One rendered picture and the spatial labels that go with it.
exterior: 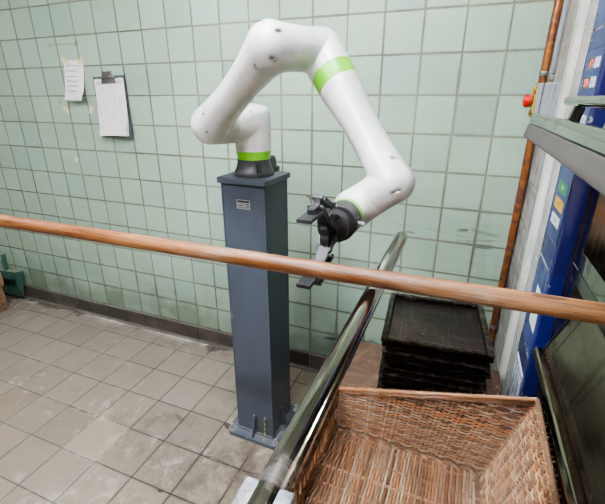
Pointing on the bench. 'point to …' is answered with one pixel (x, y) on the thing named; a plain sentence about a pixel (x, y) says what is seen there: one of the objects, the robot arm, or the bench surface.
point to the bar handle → (604, 108)
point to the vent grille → (516, 378)
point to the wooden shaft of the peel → (464, 292)
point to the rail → (593, 138)
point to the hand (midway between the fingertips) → (305, 253)
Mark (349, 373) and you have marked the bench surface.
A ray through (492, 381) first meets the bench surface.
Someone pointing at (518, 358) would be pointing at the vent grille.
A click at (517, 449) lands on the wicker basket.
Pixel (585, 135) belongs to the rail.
